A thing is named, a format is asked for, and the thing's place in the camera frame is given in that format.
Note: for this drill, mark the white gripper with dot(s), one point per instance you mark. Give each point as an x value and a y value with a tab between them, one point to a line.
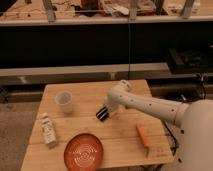
111	104

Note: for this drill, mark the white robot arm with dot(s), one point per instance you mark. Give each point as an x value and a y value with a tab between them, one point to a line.
195	121

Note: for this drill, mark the orange ribbed plate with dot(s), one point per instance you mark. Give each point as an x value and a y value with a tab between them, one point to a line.
84	152

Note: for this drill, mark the orange carrot toy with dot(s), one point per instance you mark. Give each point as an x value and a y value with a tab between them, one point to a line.
143	138

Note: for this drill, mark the white plastic bottle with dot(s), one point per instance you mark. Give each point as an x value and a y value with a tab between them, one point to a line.
49	134

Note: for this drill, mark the black box on shelf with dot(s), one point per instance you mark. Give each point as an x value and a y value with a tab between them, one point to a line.
190	61

